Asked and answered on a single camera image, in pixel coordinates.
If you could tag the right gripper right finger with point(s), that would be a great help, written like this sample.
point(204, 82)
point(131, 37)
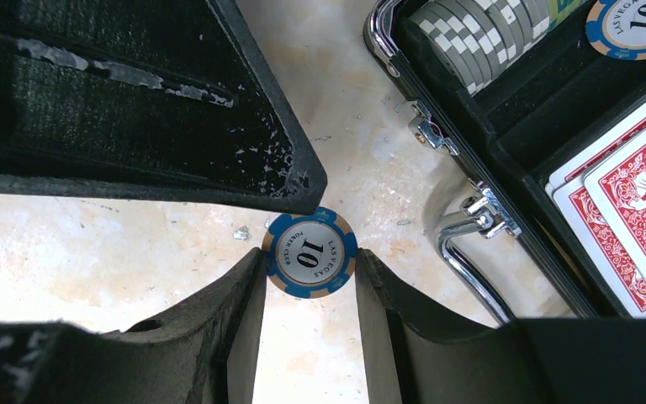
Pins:
point(417, 351)

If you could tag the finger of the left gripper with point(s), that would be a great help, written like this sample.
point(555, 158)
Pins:
point(147, 100)

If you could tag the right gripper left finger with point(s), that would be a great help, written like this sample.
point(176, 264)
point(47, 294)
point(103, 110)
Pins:
point(204, 349)

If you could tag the blue poker chip bottom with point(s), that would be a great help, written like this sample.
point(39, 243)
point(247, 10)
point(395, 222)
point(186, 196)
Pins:
point(310, 256)

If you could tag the blue poker chip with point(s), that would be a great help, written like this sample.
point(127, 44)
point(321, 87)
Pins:
point(310, 256)
point(618, 29)

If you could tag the black aluminium poker case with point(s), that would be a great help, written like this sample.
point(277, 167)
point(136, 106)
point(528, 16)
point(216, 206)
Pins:
point(507, 137)

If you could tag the red playing card deck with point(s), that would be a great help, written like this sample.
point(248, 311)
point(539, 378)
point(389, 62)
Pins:
point(601, 193)

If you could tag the green grey chip stack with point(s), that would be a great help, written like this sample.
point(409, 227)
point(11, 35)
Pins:
point(478, 40)

